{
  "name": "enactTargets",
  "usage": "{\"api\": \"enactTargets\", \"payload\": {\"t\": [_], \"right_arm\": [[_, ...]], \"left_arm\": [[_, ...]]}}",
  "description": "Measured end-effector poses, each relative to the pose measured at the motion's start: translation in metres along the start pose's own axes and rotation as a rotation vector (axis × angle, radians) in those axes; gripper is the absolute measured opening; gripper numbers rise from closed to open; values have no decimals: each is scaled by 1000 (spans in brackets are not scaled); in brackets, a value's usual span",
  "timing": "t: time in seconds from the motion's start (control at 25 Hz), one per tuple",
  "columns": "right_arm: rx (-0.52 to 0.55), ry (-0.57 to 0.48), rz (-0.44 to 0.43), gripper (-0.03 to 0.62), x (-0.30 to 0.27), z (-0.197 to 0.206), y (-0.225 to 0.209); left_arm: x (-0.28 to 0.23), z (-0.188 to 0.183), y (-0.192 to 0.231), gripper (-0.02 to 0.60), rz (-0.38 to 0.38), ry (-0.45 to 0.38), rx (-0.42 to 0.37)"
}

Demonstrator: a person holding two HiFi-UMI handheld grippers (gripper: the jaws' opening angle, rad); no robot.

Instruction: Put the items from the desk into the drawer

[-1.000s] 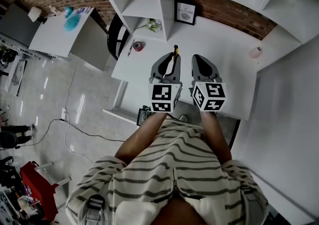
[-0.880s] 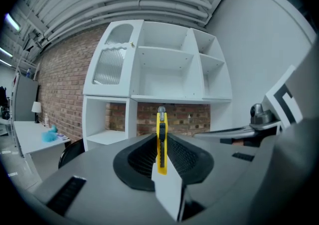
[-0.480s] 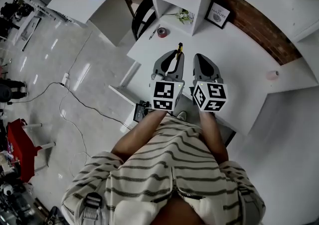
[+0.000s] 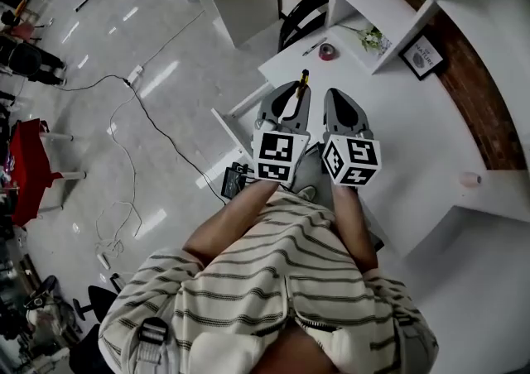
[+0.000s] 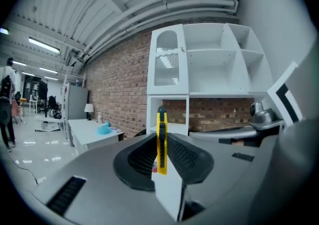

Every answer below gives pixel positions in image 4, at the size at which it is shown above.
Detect white cabinet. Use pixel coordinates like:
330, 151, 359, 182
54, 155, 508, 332
372, 206, 530, 374

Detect person's striped shirt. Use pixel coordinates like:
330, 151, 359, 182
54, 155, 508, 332
98, 189, 440, 374

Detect yellow utility knife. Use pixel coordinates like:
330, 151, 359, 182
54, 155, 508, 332
294, 69, 311, 101

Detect person's grey trousers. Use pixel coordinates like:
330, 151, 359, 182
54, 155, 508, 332
289, 144, 328, 199

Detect white pen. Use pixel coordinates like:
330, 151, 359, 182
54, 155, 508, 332
301, 36, 328, 57

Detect white desk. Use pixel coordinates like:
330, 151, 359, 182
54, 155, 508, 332
257, 12, 530, 260

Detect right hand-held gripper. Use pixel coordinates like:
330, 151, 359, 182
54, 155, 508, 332
321, 88, 382, 187

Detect black office chair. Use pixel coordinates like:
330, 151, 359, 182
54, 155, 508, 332
68, 284, 137, 374

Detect person's left forearm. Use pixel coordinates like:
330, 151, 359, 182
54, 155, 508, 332
181, 180, 281, 270

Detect red table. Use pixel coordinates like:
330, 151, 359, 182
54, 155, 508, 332
8, 117, 88, 228

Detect black framed leaf picture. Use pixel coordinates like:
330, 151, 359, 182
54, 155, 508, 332
397, 32, 448, 82

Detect red tape roll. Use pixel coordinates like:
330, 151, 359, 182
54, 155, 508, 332
317, 43, 339, 62

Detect person's right forearm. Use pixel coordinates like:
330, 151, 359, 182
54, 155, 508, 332
330, 185, 380, 274

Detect grey buckle strap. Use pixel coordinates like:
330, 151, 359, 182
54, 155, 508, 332
136, 316, 171, 374

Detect white drawer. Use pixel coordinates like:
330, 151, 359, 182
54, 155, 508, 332
210, 82, 274, 158

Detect black battery box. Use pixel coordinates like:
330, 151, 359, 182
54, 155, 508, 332
221, 163, 249, 199

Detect black floor cable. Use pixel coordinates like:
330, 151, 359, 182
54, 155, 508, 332
53, 74, 229, 206

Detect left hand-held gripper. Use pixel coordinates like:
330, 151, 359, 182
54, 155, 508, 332
251, 81, 311, 183

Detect artificial purple flowers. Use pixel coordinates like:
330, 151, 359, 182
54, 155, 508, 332
339, 24, 393, 61

